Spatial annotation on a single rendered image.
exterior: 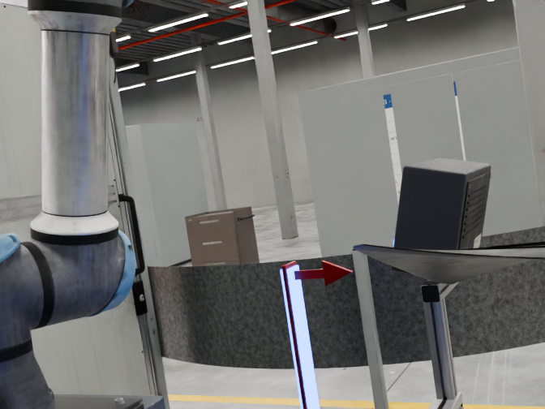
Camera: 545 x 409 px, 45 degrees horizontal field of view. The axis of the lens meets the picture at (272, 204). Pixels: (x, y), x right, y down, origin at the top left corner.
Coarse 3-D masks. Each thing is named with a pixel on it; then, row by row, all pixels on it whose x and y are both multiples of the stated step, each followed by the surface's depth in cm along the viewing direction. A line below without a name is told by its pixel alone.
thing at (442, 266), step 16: (384, 256) 55; (400, 256) 55; (416, 256) 54; (432, 256) 54; (448, 256) 49; (464, 256) 48; (480, 256) 47; (496, 256) 47; (512, 256) 47; (528, 256) 46; (544, 256) 46; (416, 272) 64; (432, 272) 64; (448, 272) 64; (464, 272) 65; (480, 272) 65
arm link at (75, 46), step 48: (48, 0) 80; (96, 0) 81; (48, 48) 83; (96, 48) 84; (48, 96) 84; (96, 96) 85; (48, 144) 86; (96, 144) 86; (48, 192) 87; (96, 192) 88; (48, 240) 86; (96, 240) 87; (96, 288) 89
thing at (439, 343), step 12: (444, 300) 112; (432, 312) 111; (444, 312) 111; (432, 324) 110; (444, 324) 110; (432, 336) 111; (444, 336) 110; (432, 348) 111; (444, 348) 110; (432, 360) 111; (444, 360) 110; (444, 372) 110; (444, 384) 112; (456, 384) 112; (444, 396) 112
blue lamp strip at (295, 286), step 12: (288, 276) 62; (300, 288) 64; (300, 300) 63; (300, 312) 63; (300, 324) 63; (300, 336) 62; (300, 348) 62; (300, 360) 63; (312, 360) 64; (312, 372) 64; (312, 384) 64; (312, 396) 63; (312, 408) 63
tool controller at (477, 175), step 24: (408, 168) 115; (432, 168) 114; (456, 168) 118; (480, 168) 123; (408, 192) 115; (432, 192) 113; (456, 192) 112; (480, 192) 124; (408, 216) 116; (432, 216) 114; (456, 216) 112; (480, 216) 129; (408, 240) 116; (432, 240) 114; (456, 240) 113; (480, 240) 133
